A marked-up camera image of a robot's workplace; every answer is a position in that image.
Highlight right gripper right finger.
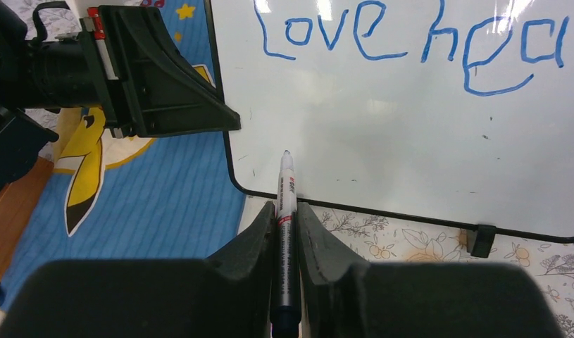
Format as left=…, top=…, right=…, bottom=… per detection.
left=297, top=203, right=562, bottom=337

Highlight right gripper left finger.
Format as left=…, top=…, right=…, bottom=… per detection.
left=0, top=201, right=275, bottom=337

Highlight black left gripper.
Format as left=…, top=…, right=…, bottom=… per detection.
left=25, top=4, right=241, bottom=138

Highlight white whiteboard marker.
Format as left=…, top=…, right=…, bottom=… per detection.
left=270, top=150, right=301, bottom=337

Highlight black framed whiteboard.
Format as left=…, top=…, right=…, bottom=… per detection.
left=206, top=1, right=574, bottom=244

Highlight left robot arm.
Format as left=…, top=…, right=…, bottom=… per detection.
left=0, top=1, right=241, bottom=190

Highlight blue cartoon cloth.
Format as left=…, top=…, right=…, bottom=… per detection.
left=0, top=1, right=245, bottom=312

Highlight floral tablecloth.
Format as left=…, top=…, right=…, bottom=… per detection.
left=0, top=0, right=574, bottom=338

